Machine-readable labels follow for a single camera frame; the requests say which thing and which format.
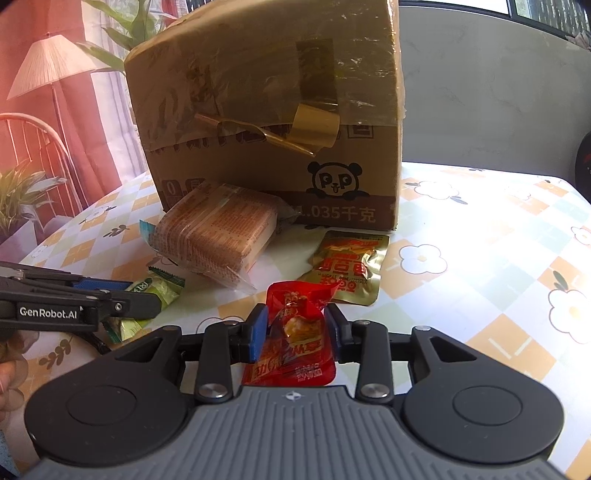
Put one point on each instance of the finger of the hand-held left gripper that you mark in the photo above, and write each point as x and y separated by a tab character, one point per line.
134	304
55	277

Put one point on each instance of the teal snack packet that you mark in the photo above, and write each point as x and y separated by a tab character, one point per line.
147	233

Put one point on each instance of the yellow-green candy packet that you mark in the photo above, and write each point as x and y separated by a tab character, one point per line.
127	328

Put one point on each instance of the gold snack packet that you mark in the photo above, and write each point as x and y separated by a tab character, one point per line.
344	267

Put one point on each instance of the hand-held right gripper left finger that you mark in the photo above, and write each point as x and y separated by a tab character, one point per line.
256	333

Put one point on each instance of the red snack packet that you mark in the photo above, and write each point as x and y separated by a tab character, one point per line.
295	323

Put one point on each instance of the window with dark frame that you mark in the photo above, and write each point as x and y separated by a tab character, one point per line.
554	18

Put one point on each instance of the checked floral tablecloth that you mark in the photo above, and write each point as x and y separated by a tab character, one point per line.
461	230

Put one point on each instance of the clear wrapped cracker pack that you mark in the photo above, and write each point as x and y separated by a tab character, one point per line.
217	230

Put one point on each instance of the person's left hand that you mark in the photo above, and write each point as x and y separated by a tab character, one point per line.
11	378

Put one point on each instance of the brown cardboard box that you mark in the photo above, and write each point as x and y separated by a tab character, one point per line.
258	92

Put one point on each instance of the printed red backdrop cloth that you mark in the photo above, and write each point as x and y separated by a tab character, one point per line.
69	138

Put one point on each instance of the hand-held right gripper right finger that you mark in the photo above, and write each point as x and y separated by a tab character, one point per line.
333	337

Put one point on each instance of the grey marbled panel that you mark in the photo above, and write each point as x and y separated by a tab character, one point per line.
485	92

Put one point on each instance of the green candy packet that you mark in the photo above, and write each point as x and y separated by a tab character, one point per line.
162	288

